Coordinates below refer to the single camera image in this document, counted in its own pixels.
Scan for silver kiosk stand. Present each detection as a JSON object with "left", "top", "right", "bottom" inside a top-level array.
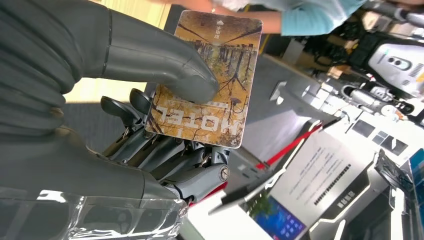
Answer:
[{"left": 185, "top": 127, "right": 412, "bottom": 240}]

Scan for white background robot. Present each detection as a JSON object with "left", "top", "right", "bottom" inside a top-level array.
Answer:
[{"left": 299, "top": 31, "right": 424, "bottom": 125}]

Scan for person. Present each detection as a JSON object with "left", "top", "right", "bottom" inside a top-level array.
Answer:
[{"left": 155, "top": 0, "right": 369, "bottom": 37}]

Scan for red barrier belt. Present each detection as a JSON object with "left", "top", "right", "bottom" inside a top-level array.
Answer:
[{"left": 256, "top": 122, "right": 324, "bottom": 170}]

